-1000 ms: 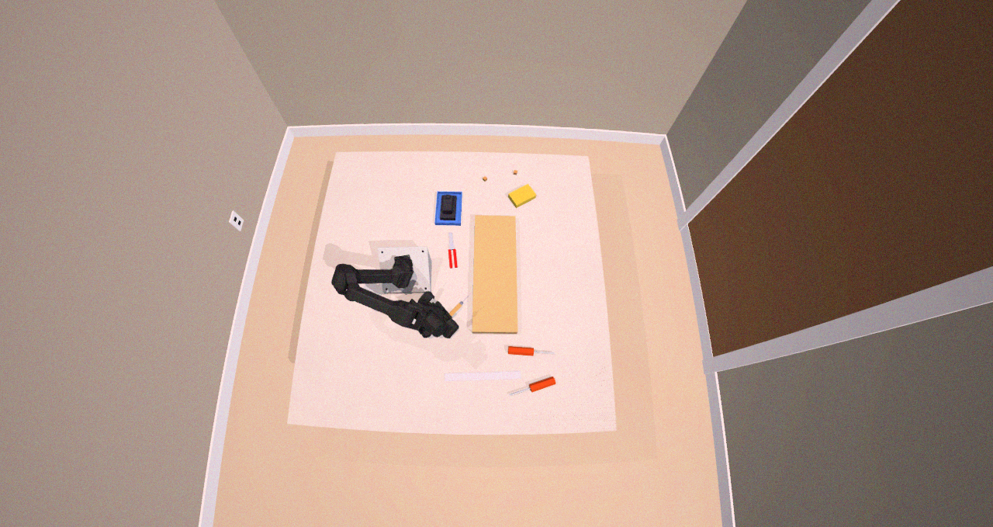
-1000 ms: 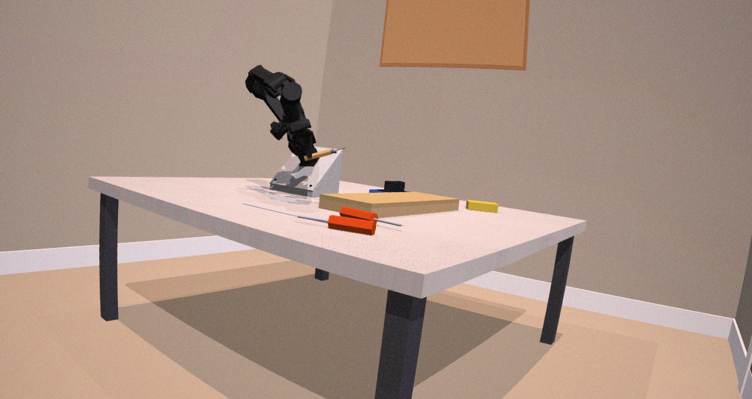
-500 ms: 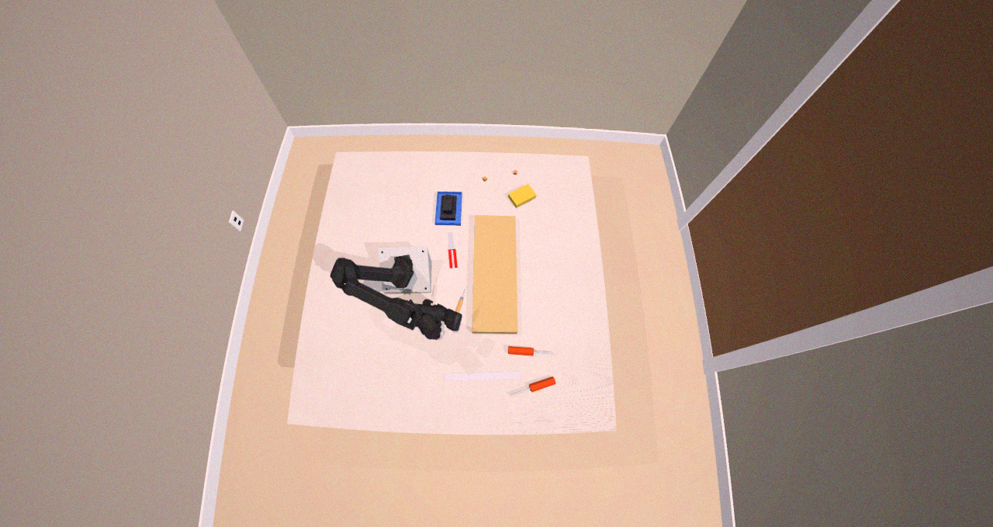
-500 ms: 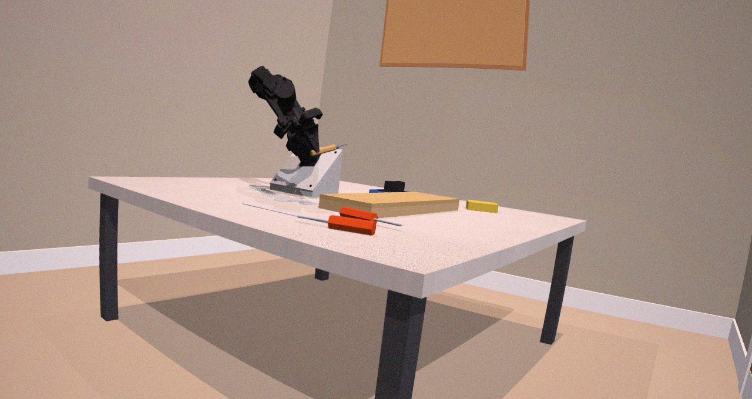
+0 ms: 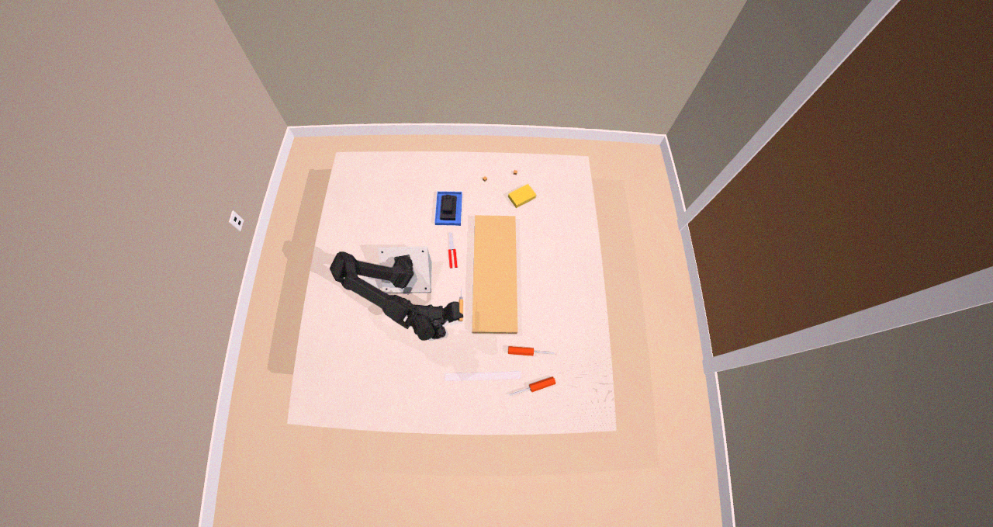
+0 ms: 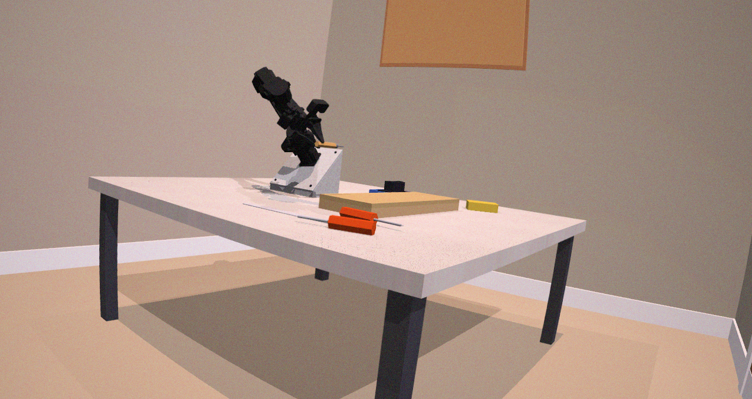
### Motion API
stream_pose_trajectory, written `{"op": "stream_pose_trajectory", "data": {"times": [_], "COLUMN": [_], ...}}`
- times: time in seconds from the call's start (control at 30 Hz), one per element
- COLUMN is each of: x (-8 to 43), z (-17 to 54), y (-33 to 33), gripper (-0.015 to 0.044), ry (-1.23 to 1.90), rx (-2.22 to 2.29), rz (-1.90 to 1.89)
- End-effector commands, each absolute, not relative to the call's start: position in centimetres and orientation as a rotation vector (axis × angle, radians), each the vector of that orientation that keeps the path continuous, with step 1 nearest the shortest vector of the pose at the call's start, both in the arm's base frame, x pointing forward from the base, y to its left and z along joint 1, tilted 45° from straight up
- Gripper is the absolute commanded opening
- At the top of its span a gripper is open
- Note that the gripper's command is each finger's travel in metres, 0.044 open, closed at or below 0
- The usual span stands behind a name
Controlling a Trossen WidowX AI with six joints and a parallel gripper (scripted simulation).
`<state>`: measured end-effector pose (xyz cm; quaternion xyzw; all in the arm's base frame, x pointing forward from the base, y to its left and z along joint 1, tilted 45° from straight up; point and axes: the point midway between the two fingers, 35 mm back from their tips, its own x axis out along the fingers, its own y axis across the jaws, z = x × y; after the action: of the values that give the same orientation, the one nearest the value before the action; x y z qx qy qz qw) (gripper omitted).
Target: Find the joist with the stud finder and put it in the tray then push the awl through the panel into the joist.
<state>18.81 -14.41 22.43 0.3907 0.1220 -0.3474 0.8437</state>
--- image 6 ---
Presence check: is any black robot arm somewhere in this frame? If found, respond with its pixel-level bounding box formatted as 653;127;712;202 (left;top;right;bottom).
252;67;321;166

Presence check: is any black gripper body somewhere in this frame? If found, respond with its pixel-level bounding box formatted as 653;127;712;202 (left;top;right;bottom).
281;99;329;152

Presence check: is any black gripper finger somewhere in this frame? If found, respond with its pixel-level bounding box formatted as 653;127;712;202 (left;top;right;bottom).
293;133;316;147
304;118;324;143

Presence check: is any wooden-handled awl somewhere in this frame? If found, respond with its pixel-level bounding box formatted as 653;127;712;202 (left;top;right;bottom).
315;141;338;148

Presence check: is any yellow block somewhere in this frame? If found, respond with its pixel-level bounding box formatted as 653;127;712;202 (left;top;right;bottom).
466;200;499;213

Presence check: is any orange-handled awl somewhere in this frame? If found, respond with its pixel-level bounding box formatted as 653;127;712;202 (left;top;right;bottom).
339;207;403;227
296;215;376;236

